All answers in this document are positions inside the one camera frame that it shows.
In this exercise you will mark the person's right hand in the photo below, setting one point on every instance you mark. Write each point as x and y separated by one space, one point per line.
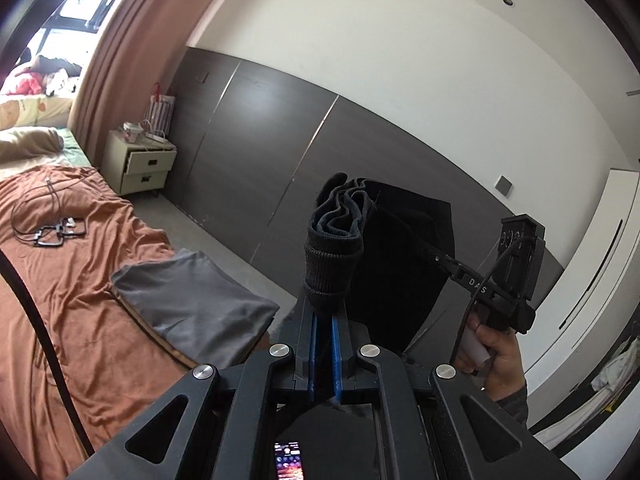
505 360

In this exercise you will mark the black garment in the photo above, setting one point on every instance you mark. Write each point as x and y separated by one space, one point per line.
395 260

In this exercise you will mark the brown pink curtain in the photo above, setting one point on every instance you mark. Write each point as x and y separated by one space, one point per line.
130 35

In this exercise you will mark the pile of colourful clothes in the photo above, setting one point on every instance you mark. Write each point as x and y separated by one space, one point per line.
30 82

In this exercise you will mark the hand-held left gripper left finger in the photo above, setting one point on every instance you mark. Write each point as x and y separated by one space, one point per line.
312 355

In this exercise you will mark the cream nightstand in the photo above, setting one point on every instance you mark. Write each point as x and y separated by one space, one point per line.
150 162

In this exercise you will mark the red striped paper bag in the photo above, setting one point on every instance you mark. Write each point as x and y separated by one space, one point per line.
160 112

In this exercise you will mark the white wardrobe door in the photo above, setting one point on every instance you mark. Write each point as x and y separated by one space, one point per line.
600 260

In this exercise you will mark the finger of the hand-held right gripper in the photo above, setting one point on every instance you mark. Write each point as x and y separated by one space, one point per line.
447 264

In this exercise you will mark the white power strip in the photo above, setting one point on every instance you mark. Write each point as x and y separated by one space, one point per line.
155 136

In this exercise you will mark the grey folded garment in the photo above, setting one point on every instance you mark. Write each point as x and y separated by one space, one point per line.
200 305

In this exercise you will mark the white hanging cloth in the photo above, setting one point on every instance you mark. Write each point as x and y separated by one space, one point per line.
610 375

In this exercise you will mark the orange blanket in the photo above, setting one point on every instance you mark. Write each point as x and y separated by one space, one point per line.
100 270

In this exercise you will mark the window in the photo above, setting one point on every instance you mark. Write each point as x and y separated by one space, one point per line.
75 0

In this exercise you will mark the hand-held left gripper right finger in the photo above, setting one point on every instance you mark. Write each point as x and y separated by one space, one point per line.
336 355

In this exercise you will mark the person's right forearm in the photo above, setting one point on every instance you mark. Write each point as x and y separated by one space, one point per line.
515 405

